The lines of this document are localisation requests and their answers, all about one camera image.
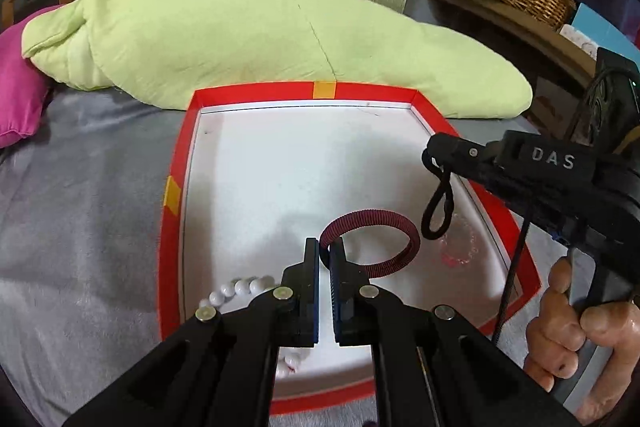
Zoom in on small pink bead bracelet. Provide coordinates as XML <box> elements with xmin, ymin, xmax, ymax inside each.
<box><xmin>437</xmin><ymin>214</ymin><xmax>478</xmax><ymax>268</ymax></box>

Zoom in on black hair tie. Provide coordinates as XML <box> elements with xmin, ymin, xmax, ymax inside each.
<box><xmin>421</xmin><ymin>157</ymin><xmax>455</xmax><ymax>242</ymax></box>

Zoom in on person's right hand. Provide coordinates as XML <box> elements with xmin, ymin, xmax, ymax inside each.
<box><xmin>525</xmin><ymin>259</ymin><xmax>640</xmax><ymax>425</ymax></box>

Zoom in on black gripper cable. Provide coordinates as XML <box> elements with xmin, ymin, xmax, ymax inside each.
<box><xmin>492</xmin><ymin>212</ymin><xmax>531</xmax><ymax>350</ymax></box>

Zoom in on magenta pillow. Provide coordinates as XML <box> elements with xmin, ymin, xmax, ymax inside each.
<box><xmin>0</xmin><ymin>4</ymin><xmax>66</xmax><ymax>150</ymax></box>

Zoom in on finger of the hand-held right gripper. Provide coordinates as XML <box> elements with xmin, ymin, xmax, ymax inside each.
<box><xmin>422</xmin><ymin>133</ymin><xmax>501</xmax><ymax>182</ymax></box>

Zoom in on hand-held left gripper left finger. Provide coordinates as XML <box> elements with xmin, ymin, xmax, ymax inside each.
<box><xmin>62</xmin><ymin>237</ymin><xmax>321</xmax><ymax>427</ymax></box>

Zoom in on grey bed sheet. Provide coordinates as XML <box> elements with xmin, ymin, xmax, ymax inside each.
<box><xmin>0</xmin><ymin>82</ymin><xmax>566</xmax><ymax>427</ymax></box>

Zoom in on white bead bracelet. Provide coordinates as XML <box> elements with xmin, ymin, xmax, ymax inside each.
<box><xmin>197</xmin><ymin>276</ymin><xmax>303</xmax><ymax>377</ymax></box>

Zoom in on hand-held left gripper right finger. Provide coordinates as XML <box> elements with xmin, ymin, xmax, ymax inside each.
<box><xmin>327</xmin><ymin>237</ymin><xmax>583</xmax><ymax>427</ymax></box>

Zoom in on white patterned box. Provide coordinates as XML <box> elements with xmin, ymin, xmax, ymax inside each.
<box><xmin>559</xmin><ymin>24</ymin><xmax>598</xmax><ymax>58</ymax></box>

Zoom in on wooden shelf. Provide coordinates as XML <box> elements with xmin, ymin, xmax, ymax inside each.
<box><xmin>420</xmin><ymin>0</ymin><xmax>601</xmax><ymax>132</ymax></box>

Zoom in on maroon hair tie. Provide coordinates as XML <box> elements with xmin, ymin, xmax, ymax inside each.
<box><xmin>319</xmin><ymin>209</ymin><xmax>421</xmax><ymax>278</ymax></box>

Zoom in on light blue card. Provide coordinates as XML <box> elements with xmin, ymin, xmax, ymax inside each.
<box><xmin>570</xmin><ymin>2</ymin><xmax>636</xmax><ymax>52</ymax></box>

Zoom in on red cardboard box tray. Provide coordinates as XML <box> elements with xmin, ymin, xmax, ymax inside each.
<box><xmin>157</xmin><ymin>81</ymin><xmax>543</xmax><ymax>417</ymax></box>

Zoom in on light green blanket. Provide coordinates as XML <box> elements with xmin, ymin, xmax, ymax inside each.
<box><xmin>21</xmin><ymin>0</ymin><xmax>533</xmax><ymax>118</ymax></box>

